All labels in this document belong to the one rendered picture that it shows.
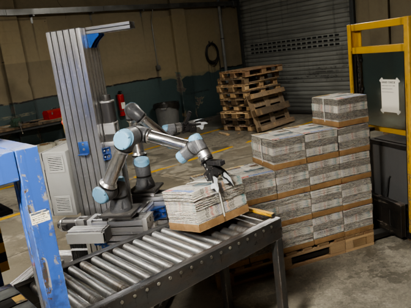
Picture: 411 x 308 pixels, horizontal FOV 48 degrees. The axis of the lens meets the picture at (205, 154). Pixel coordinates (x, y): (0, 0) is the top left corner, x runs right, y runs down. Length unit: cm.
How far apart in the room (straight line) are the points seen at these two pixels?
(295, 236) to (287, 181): 45
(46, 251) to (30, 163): 30
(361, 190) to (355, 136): 46
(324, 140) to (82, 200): 189
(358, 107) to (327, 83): 716
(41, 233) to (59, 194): 180
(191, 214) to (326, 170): 158
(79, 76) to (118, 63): 728
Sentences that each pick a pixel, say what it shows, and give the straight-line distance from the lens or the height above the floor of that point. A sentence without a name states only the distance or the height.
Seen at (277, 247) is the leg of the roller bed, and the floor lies 64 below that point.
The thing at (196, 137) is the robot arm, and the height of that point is 132.
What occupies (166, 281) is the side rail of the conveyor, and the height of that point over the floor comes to 77.
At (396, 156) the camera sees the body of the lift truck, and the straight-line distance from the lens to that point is 439.
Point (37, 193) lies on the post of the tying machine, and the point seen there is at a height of 140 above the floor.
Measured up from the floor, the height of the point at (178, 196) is 102.
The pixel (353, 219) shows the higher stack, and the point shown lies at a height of 27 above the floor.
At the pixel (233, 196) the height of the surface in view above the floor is 96.
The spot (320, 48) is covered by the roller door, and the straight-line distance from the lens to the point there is 1103.
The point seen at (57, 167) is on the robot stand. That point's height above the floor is 112.
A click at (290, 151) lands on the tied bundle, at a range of 357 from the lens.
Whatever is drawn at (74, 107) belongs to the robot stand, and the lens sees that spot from 325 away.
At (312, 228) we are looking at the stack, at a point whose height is 29.
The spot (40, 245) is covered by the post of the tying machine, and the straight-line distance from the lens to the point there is 163.
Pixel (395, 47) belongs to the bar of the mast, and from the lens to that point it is 402.
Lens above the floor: 178
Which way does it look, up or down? 12 degrees down
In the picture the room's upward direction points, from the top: 7 degrees counter-clockwise
